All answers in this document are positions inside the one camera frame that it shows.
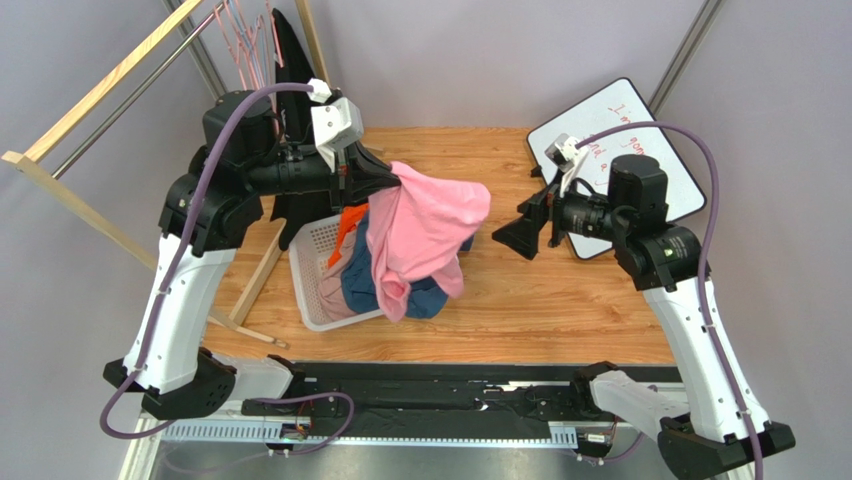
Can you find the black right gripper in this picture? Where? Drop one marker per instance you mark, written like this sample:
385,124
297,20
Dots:
551,217

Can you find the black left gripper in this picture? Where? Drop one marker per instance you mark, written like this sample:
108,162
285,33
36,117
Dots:
358,175

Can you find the pink t-shirt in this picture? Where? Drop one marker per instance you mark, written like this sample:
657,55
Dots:
415,231

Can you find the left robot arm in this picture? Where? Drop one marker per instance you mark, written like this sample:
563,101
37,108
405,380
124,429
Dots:
204,222

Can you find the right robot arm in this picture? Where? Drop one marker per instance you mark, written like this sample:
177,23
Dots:
719,426

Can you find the teal blue t-shirt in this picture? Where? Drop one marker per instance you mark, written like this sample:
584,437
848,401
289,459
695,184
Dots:
425,301

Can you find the orange garment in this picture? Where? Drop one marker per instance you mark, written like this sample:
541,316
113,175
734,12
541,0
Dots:
349,220

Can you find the white plastic laundry basket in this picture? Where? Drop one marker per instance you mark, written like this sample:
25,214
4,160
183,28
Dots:
308,253

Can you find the wooden clothes rack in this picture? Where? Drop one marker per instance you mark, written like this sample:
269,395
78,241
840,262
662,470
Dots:
179,19

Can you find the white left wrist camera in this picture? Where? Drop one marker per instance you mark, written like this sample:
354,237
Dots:
336,121

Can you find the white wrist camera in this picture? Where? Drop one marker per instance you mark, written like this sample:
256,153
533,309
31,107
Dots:
336,121
568,158

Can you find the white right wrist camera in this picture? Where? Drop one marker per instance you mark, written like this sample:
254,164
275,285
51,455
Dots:
568,158

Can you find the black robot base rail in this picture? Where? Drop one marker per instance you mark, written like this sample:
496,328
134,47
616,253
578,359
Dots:
434,400

